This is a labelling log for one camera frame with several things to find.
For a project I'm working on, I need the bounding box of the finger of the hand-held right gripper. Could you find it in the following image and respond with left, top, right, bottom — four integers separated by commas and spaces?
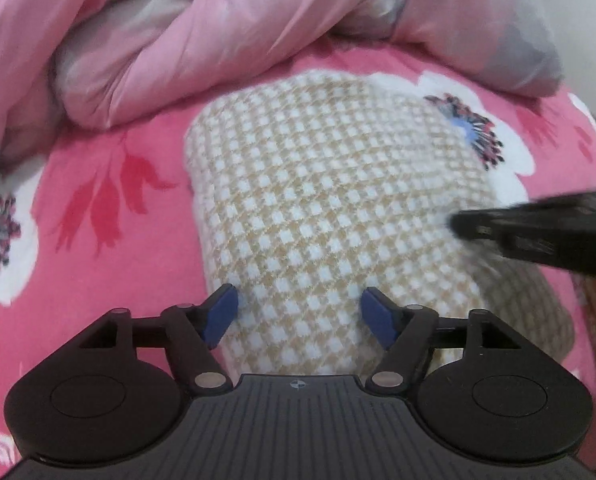
450, 189, 596, 281

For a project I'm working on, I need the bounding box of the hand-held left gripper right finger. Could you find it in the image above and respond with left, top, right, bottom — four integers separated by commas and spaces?
360, 286, 523, 397

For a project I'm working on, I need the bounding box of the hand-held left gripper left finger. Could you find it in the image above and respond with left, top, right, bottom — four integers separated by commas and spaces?
79, 284, 240, 397

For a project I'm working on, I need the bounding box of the beige checked knit jacket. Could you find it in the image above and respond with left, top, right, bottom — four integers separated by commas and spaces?
184, 72, 576, 377

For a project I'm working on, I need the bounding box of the pink floral bed sheet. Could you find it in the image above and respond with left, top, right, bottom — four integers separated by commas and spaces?
0, 35, 596, 466

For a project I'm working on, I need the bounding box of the pink and blue patterned quilt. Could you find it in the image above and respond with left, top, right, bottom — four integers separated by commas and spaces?
0, 0, 566, 186

